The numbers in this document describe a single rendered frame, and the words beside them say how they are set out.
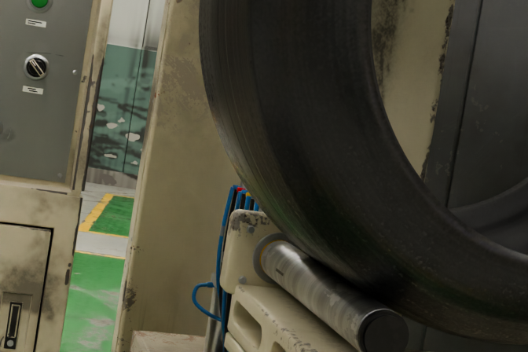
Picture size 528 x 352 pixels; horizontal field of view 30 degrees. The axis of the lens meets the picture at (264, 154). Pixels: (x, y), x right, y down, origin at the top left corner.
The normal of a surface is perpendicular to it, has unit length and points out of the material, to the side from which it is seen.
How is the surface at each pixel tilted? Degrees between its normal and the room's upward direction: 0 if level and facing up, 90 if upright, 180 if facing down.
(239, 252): 90
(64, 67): 90
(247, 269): 90
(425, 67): 90
